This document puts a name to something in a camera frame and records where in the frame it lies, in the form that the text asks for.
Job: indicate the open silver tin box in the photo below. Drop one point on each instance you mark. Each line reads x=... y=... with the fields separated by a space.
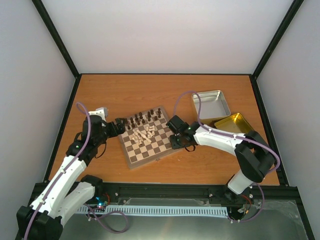
x=212 y=106

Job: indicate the white chess pieces pile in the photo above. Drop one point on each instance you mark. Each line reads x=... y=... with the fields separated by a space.
x=145 y=136

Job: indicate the wooden chess board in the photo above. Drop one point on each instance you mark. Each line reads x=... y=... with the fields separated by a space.
x=160 y=147

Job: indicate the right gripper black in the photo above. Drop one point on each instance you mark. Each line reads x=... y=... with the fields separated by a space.
x=175 y=145

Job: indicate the gold tin lid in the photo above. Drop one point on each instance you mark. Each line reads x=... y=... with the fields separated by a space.
x=235 y=123

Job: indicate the black frame post left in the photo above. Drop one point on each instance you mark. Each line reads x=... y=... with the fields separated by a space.
x=47 y=20

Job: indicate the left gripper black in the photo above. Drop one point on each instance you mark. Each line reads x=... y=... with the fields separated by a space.
x=115 y=132

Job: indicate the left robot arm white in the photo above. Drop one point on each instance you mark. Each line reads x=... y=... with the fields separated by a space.
x=46 y=216

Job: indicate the black frame post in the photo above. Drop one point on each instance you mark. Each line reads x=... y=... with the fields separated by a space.
x=47 y=20
x=282 y=28

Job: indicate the black frame post right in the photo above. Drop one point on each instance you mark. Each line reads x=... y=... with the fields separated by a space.
x=282 y=28

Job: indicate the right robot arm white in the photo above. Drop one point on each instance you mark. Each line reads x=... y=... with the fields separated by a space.
x=255 y=158

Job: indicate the dark chess pieces rows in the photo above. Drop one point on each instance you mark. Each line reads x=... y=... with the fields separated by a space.
x=153 y=117

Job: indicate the blue cable duct strip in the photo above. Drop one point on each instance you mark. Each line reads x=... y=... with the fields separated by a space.
x=166 y=211

